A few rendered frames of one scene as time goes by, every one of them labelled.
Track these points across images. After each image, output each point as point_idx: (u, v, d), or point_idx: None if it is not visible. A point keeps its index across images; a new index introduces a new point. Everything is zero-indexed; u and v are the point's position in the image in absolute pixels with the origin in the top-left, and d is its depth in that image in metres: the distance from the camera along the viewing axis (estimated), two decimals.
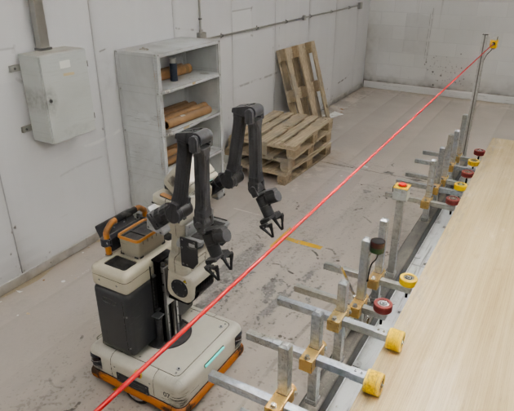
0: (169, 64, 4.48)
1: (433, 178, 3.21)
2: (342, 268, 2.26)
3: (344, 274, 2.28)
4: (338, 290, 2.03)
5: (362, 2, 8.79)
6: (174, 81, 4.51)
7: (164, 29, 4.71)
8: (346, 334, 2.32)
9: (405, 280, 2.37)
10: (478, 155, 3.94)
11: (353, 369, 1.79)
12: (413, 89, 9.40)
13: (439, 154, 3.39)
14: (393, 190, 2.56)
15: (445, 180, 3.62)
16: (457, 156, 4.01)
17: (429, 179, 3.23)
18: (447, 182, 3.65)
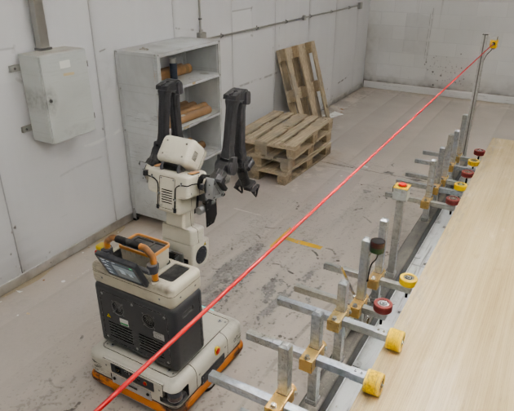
0: (169, 64, 4.48)
1: (433, 178, 3.21)
2: (342, 268, 2.26)
3: (344, 274, 2.28)
4: (338, 290, 2.03)
5: (362, 2, 8.79)
6: None
7: (164, 29, 4.71)
8: (346, 334, 2.32)
9: (405, 280, 2.37)
10: (478, 155, 3.94)
11: (353, 369, 1.79)
12: (413, 89, 9.40)
13: (439, 154, 3.39)
14: (393, 190, 2.56)
15: (445, 180, 3.62)
16: (457, 156, 4.01)
17: (429, 179, 3.23)
18: (447, 182, 3.65)
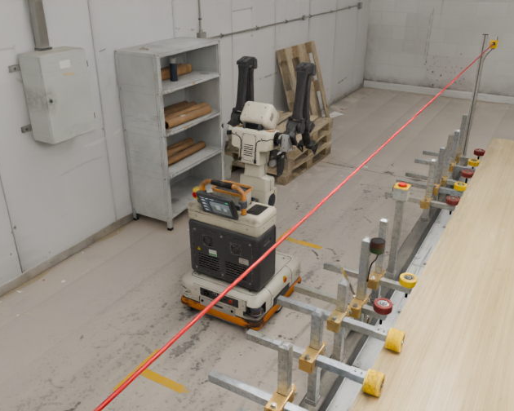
0: (169, 64, 4.48)
1: (433, 178, 3.21)
2: (342, 268, 2.26)
3: (344, 274, 2.28)
4: (338, 290, 2.03)
5: (362, 2, 8.79)
6: (174, 81, 4.51)
7: (164, 29, 4.71)
8: (346, 334, 2.32)
9: (405, 280, 2.37)
10: (478, 155, 3.94)
11: (353, 369, 1.79)
12: (413, 89, 9.40)
13: (439, 154, 3.39)
14: (393, 190, 2.56)
15: (445, 180, 3.62)
16: (457, 156, 4.01)
17: (429, 179, 3.23)
18: (447, 182, 3.65)
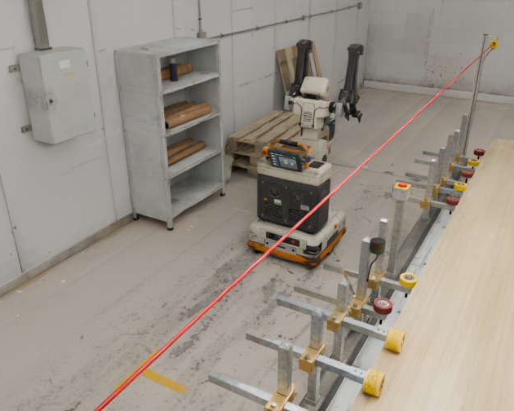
0: (169, 64, 4.48)
1: (433, 178, 3.21)
2: (342, 268, 2.26)
3: (344, 274, 2.28)
4: (338, 290, 2.03)
5: (362, 2, 8.79)
6: (174, 81, 4.51)
7: (164, 29, 4.71)
8: (346, 334, 2.32)
9: (405, 280, 2.37)
10: (478, 155, 3.94)
11: (353, 369, 1.79)
12: (413, 89, 9.40)
13: (439, 154, 3.39)
14: (393, 190, 2.56)
15: (445, 180, 3.62)
16: (457, 156, 4.01)
17: (429, 179, 3.23)
18: (447, 182, 3.65)
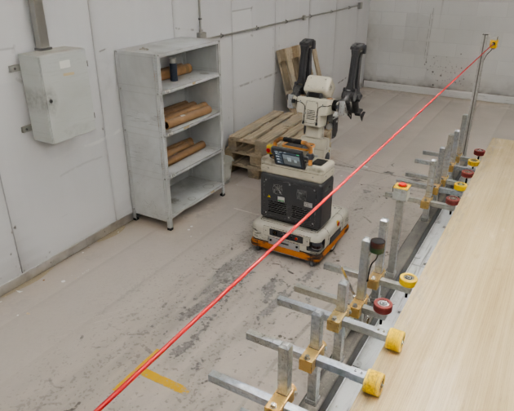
0: (169, 64, 4.48)
1: (433, 178, 3.21)
2: (342, 268, 2.26)
3: (344, 274, 2.28)
4: (338, 290, 2.03)
5: (362, 2, 8.79)
6: (174, 81, 4.51)
7: (164, 29, 4.71)
8: (346, 334, 2.32)
9: (405, 280, 2.37)
10: (478, 155, 3.94)
11: (353, 369, 1.79)
12: (413, 89, 9.40)
13: (439, 154, 3.39)
14: (393, 190, 2.56)
15: (445, 180, 3.62)
16: (457, 156, 4.01)
17: (429, 179, 3.23)
18: (447, 182, 3.65)
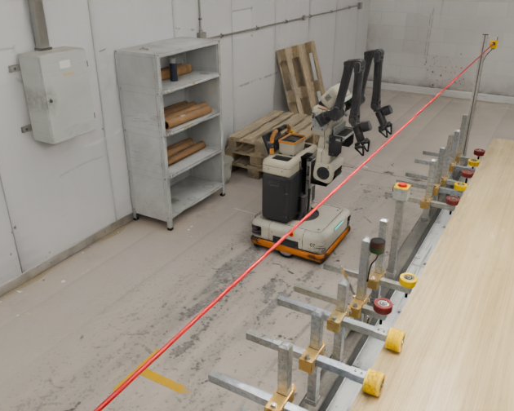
0: (169, 64, 4.48)
1: (433, 178, 3.21)
2: (342, 268, 2.26)
3: (344, 274, 2.28)
4: (338, 290, 2.03)
5: (362, 2, 8.79)
6: (174, 81, 4.51)
7: (164, 29, 4.71)
8: (346, 334, 2.32)
9: (405, 280, 2.37)
10: (478, 155, 3.94)
11: (353, 369, 1.79)
12: (413, 89, 9.40)
13: (439, 154, 3.39)
14: (393, 190, 2.56)
15: (445, 180, 3.62)
16: (457, 156, 4.01)
17: (429, 179, 3.23)
18: (447, 182, 3.65)
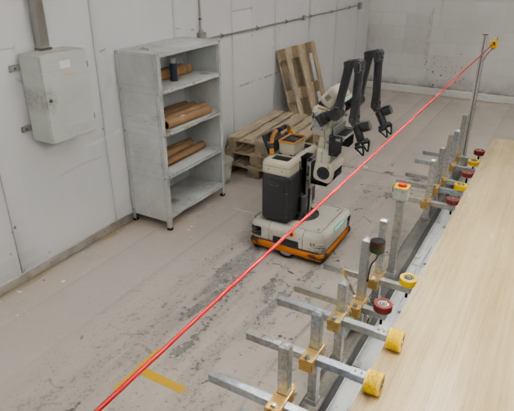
0: (169, 64, 4.48)
1: (433, 178, 3.21)
2: (342, 268, 2.26)
3: (344, 274, 2.28)
4: (338, 290, 2.03)
5: (362, 2, 8.79)
6: (174, 81, 4.51)
7: (164, 29, 4.71)
8: (346, 334, 2.32)
9: (405, 280, 2.37)
10: (478, 155, 3.94)
11: (353, 369, 1.79)
12: (413, 89, 9.40)
13: (439, 154, 3.39)
14: (393, 190, 2.56)
15: (445, 180, 3.62)
16: (457, 156, 4.01)
17: (429, 179, 3.23)
18: (447, 182, 3.65)
